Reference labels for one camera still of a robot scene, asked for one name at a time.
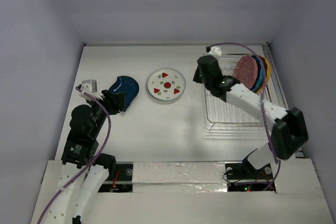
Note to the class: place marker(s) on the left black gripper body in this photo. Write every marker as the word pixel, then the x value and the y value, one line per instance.
pixel 109 105

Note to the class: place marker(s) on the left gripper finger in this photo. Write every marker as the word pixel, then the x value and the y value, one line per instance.
pixel 108 95
pixel 119 101

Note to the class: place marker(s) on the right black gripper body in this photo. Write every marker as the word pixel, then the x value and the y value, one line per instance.
pixel 199 74

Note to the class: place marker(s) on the dark blue plate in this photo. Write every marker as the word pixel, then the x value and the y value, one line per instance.
pixel 128 86

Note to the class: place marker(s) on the white patterned plate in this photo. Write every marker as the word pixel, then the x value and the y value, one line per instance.
pixel 165 72

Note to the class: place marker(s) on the teal blue plate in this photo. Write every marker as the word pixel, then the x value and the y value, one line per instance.
pixel 261 74

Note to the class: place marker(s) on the pink and cream plate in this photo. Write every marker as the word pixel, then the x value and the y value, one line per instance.
pixel 181 95

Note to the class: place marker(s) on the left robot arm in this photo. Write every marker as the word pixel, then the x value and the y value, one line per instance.
pixel 84 167

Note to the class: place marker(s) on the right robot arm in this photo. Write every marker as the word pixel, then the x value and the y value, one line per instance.
pixel 286 129

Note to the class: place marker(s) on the yellow plate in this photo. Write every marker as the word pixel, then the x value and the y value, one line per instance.
pixel 267 73

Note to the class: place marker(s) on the silver foil strip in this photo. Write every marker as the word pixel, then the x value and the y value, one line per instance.
pixel 178 177

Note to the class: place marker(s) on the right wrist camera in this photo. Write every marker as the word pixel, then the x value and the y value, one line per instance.
pixel 214 50

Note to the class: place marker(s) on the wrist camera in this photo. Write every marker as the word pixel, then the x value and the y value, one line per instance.
pixel 214 50
pixel 88 89

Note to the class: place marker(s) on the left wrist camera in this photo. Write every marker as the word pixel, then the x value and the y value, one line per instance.
pixel 88 89

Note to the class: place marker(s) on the wire dish rack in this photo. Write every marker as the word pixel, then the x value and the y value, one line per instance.
pixel 221 115

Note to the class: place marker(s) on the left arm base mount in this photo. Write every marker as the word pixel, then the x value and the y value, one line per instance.
pixel 120 181

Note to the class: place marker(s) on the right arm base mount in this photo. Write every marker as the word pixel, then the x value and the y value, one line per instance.
pixel 239 177

